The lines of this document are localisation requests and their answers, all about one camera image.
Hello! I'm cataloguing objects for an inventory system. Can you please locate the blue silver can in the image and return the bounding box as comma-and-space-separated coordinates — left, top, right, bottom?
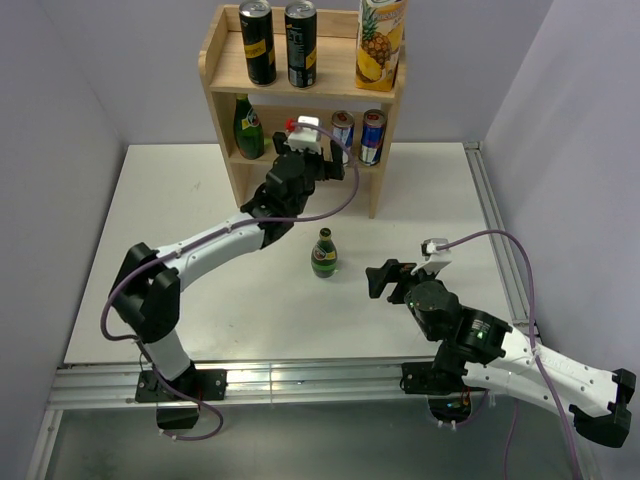
359, 109, 387, 166
331, 110, 355, 152

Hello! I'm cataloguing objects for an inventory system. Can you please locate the green glass bottle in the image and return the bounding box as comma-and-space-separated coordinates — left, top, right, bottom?
233, 94, 265, 160
311, 228, 338, 278

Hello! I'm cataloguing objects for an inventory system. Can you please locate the dark grey can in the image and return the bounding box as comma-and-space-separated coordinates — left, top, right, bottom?
284, 1, 317, 89

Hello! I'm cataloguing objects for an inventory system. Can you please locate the black yellow tall can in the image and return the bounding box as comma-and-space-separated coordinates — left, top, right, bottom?
239, 1, 277, 86

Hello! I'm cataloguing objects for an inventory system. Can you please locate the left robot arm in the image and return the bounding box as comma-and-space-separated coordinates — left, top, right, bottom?
100, 124, 352, 401

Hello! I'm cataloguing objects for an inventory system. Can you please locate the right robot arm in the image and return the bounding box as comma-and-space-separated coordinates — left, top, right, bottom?
365, 259, 636, 448

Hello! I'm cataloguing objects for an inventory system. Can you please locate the wooden two-tier shelf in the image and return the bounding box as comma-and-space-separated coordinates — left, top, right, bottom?
198, 1, 407, 215

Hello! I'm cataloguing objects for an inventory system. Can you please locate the pineapple juice carton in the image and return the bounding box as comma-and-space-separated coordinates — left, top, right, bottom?
355, 0, 408, 92

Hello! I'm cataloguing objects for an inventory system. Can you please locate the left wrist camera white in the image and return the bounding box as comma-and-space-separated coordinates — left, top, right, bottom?
285, 116, 322, 154

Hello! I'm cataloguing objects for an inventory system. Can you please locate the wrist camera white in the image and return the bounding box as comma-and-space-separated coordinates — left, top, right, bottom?
285, 116, 322, 154
411, 238, 453, 275

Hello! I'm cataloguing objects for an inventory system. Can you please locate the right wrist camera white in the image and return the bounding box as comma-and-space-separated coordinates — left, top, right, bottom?
411, 238, 453, 275

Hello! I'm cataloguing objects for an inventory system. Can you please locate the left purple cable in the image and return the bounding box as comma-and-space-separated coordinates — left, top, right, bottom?
99, 124, 361, 442

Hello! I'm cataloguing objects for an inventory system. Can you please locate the aluminium side rail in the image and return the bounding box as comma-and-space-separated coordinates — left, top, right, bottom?
463, 142, 541, 348

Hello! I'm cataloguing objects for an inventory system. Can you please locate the aluminium front rail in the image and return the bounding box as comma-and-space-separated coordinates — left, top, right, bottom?
45, 356, 433, 411

